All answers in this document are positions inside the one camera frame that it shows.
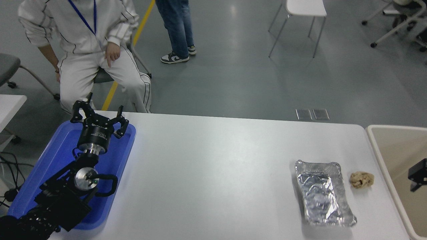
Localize silver foil tray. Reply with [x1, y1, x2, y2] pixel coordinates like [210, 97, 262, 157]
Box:
[295, 159, 357, 227]

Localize blue plastic tray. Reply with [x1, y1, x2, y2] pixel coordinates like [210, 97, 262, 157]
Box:
[7, 121, 136, 230]

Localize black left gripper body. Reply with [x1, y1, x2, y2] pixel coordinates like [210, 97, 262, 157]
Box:
[77, 123, 111, 149]

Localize grey rolling chair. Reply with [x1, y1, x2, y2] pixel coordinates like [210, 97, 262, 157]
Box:
[0, 53, 60, 100]

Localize black power plug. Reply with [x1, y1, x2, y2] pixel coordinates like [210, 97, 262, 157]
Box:
[4, 188, 19, 202]

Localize crumpled tan paper ball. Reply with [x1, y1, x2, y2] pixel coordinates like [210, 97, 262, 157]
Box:
[349, 171, 375, 189]

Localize large pale bin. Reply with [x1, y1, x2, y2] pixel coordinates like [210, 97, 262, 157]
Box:
[366, 125, 427, 240]

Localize person's left hand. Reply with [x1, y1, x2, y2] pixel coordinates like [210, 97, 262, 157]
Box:
[105, 43, 121, 68]

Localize white chair with metal legs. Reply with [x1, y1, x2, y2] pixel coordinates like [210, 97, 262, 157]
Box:
[268, 0, 327, 59]

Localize black floor cables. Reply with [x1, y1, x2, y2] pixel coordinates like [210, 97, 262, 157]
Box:
[0, 152, 34, 207]

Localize person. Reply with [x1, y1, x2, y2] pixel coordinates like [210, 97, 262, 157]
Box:
[17, 0, 152, 114]
[155, 0, 197, 64]

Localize white side table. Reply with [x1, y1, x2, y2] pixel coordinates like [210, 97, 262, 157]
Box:
[0, 95, 28, 145]

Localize white-framed rolling chair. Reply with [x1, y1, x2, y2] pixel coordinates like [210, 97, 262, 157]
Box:
[362, 0, 427, 53]

